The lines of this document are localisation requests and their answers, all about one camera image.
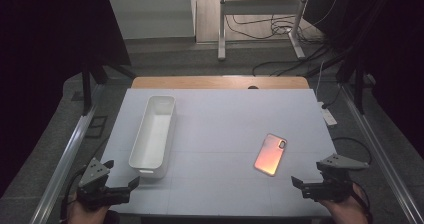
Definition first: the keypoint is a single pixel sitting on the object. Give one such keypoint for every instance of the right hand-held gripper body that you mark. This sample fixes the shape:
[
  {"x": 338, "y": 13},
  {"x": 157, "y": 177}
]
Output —
[{"x": 336, "y": 184}]

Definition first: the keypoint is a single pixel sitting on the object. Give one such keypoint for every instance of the white power strip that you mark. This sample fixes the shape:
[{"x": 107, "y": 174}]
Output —
[{"x": 328, "y": 114}]

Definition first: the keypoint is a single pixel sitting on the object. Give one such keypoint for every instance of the person's right hand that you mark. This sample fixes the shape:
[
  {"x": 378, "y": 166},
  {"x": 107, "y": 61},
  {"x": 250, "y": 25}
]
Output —
[{"x": 346, "y": 212}]

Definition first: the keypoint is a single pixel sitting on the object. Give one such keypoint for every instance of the white metal desk frame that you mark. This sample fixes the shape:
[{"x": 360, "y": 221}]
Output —
[{"x": 221, "y": 27}]

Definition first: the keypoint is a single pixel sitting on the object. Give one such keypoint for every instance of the white cabinet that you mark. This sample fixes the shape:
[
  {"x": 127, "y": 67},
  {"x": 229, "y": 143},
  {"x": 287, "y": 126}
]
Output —
[{"x": 150, "y": 14}]

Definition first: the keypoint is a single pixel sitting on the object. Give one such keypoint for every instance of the black metal stand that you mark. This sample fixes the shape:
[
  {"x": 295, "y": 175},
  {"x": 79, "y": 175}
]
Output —
[
  {"x": 87, "y": 84},
  {"x": 359, "y": 84}
]

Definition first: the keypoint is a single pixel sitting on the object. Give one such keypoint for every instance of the aluminium rail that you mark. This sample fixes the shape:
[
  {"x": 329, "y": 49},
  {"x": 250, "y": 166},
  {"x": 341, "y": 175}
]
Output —
[
  {"x": 66, "y": 154},
  {"x": 380, "y": 150}
]

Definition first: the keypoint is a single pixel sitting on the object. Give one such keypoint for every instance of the dark curtain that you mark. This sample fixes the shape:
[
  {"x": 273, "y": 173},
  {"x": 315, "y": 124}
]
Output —
[
  {"x": 50, "y": 50},
  {"x": 393, "y": 44}
]

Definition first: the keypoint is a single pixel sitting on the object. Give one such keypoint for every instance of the iridescent phone case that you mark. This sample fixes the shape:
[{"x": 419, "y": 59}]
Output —
[{"x": 270, "y": 154}]

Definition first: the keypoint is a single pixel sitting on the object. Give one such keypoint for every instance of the person's left hand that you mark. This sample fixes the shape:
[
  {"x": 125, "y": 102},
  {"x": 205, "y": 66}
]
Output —
[{"x": 83, "y": 214}]

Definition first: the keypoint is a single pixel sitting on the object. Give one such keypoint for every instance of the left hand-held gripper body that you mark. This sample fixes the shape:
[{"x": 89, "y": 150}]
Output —
[{"x": 94, "y": 172}]

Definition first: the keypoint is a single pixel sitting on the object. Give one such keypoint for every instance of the black floor bracket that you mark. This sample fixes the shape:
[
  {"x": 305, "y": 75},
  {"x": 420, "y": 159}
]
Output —
[{"x": 96, "y": 126}]

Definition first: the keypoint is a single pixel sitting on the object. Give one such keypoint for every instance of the white plastic storage box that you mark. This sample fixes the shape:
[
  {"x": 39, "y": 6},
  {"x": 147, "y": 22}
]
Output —
[{"x": 153, "y": 134}]

